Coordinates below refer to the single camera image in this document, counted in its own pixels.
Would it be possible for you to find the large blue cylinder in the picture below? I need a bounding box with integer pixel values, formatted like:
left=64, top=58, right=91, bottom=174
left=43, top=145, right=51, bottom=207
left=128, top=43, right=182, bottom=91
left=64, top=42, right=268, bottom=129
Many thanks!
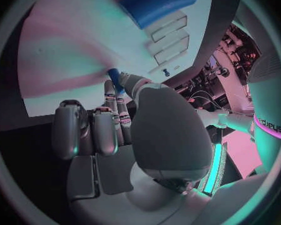
left=118, top=0, right=198, bottom=30

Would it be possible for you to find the blue peg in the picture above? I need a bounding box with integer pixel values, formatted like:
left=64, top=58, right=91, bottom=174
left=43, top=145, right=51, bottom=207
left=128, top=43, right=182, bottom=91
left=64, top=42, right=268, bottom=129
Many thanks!
left=107, top=68, right=127, bottom=96

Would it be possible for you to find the white cable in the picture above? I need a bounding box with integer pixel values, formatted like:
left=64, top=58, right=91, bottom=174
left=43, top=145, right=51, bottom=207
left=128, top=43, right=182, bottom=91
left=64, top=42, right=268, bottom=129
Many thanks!
left=188, top=90, right=228, bottom=111

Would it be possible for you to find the white task board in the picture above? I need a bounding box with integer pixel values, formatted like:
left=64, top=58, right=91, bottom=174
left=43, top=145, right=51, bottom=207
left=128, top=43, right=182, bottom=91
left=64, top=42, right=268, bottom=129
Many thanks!
left=16, top=0, right=214, bottom=118

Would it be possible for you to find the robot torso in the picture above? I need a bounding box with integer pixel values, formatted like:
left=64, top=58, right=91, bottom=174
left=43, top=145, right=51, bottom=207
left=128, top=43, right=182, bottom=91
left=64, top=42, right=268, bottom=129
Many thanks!
left=246, top=48, right=281, bottom=175

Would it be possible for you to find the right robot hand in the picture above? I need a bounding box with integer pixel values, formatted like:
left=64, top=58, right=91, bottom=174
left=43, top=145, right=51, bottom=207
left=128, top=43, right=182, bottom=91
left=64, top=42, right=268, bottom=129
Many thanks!
left=51, top=71, right=214, bottom=225

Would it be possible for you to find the glowing light bar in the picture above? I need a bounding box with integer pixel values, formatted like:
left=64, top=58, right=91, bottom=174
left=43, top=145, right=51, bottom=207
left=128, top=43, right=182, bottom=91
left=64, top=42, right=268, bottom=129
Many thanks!
left=197, top=142, right=227, bottom=197

